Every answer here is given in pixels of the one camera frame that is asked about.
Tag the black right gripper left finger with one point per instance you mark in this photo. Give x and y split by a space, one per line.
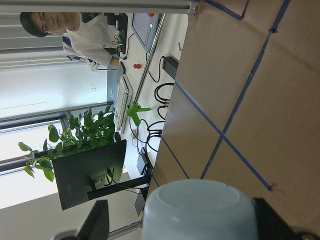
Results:
97 225

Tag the aluminium frame post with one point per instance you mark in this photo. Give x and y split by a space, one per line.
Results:
188 7

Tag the light blue cup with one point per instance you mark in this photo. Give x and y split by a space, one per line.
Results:
197 209

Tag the white keyboard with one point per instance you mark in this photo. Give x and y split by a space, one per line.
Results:
123 101

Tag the black power adapter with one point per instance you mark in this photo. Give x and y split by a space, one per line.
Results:
170 65

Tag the person in white shirt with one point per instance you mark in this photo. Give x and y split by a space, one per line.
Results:
90 33

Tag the green handled reacher grabber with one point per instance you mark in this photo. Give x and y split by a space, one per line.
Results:
134 108

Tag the black computer monitor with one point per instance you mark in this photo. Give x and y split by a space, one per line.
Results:
79 173

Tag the green potted plant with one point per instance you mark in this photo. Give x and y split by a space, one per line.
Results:
85 132

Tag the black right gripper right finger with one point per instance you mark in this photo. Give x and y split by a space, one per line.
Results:
270 225

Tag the red small object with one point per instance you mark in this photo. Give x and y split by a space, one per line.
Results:
137 66

